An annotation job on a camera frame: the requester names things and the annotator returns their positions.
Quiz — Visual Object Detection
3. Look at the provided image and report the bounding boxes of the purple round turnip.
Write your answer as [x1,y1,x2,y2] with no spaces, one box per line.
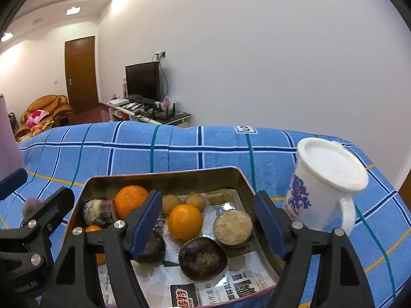
[22,198,42,218]

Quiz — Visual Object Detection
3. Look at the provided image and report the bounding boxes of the purple cut yam piece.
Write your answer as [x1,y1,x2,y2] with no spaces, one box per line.
[83,199,119,227]

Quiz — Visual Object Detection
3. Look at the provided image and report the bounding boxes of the large orange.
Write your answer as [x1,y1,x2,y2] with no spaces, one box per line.
[114,185,149,220]

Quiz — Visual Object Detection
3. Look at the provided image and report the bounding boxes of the dark mangosteen shell half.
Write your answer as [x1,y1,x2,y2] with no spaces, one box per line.
[136,230,166,264]

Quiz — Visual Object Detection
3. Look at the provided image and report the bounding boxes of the cut yam round piece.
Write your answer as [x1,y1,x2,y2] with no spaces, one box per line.
[213,209,253,247]

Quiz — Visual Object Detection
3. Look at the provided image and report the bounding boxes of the small yellow-green fruit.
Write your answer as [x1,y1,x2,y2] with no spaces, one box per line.
[162,194,181,216]
[185,192,206,213]

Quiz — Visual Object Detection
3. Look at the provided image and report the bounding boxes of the small orange tangerine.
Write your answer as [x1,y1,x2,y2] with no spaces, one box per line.
[168,204,203,241]

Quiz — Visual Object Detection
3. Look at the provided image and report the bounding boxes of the purple electric kettle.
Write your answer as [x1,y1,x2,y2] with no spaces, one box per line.
[0,94,24,181]

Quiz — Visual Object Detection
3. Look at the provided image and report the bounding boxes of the blue plaid tablecloth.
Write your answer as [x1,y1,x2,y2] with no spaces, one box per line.
[1,121,410,307]

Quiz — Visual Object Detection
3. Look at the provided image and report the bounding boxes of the orange leather armchair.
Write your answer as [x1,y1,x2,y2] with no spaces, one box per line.
[15,95,74,140]

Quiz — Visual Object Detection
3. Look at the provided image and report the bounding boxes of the white floral mug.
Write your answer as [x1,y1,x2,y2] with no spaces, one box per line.
[283,137,369,235]

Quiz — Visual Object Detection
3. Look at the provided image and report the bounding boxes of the white tv stand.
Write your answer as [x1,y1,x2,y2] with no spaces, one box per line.
[104,98,192,128]

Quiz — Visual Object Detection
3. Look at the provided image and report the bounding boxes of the pink metal tin box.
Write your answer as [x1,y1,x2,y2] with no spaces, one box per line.
[65,167,283,307]

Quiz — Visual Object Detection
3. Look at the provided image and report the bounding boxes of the brown wooden door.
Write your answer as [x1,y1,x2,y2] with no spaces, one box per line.
[64,36,99,115]

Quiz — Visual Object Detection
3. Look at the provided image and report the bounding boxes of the black flat television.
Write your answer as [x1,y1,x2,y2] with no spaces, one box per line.
[125,62,160,101]

